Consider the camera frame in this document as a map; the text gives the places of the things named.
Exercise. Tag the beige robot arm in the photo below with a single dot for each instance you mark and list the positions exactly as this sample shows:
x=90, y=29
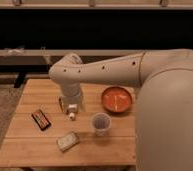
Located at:
x=164, y=105

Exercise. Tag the orange round bowl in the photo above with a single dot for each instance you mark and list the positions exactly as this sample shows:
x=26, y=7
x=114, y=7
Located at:
x=116, y=99

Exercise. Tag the white squeeze bottle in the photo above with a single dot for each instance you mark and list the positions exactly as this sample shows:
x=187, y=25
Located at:
x=72, y=110

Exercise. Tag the red brown chip bag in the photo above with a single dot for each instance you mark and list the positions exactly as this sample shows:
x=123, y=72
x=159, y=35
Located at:
x=61, y=105

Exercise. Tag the dark snack packet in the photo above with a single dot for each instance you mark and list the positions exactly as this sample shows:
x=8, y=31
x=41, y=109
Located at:
x=41, y=120

